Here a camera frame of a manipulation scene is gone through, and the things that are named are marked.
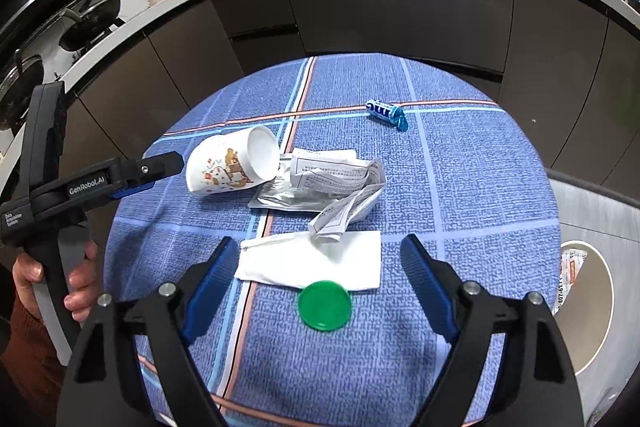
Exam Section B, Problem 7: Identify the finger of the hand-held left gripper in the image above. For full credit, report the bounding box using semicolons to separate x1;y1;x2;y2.
107;181;153;201
117;151;186;188

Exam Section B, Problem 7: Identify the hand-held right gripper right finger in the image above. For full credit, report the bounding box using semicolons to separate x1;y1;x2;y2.
400;234;586;427

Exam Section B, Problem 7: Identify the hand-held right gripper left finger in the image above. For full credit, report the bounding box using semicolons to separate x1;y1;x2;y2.
60;236;241;427

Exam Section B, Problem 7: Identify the white cartoon print cup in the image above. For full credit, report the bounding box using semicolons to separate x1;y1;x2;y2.
186;124;280;196

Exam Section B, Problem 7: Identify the white paper napkin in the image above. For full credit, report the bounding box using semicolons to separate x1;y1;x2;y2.
234;229;383;293

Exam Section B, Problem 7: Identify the green round lid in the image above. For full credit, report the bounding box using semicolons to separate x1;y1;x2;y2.
298;281;352;333

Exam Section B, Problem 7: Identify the red and white packet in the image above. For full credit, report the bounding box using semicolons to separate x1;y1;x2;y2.
552;247;588;313

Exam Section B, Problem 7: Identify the cream round trash bin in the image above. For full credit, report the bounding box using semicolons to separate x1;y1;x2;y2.
550;241;616;378

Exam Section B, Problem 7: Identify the blue mint roll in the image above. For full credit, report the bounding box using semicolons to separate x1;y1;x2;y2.
365;99;410;131

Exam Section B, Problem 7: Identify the person's left forearm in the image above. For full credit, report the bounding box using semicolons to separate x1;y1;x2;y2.
0;294;68;427

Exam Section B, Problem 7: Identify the person's left hand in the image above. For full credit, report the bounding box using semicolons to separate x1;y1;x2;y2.
12;239;99;320

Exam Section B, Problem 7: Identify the blue checked tablecloth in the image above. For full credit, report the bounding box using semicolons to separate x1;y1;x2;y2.
97;54;561;427

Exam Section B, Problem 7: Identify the silver foil sachet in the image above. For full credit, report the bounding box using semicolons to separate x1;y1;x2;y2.
248;157;387;214

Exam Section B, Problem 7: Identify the black wok with ladle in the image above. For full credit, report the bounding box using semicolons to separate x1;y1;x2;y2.
0;49;46;132

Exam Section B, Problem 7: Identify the black wok with lid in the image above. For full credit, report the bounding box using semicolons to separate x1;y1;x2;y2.
57;0;126;52

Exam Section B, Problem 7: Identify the printed paper leaflet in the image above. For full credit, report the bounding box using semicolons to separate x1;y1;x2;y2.
290;147;385;246

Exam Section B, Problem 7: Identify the grey kitchen cabinet unit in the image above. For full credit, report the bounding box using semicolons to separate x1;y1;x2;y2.
0;0;640;228

